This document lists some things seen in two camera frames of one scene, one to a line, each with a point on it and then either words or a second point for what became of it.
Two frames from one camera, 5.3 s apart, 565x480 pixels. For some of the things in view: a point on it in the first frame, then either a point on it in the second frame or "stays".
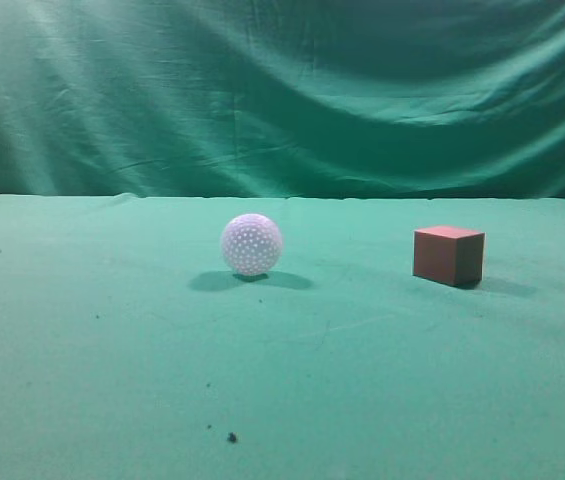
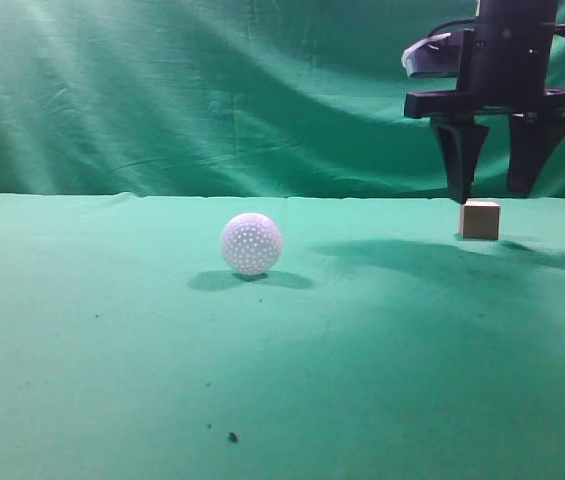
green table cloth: [104, 337] stays
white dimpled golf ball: [251, 244] stays
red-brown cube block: [452, 256] → [481, 220]
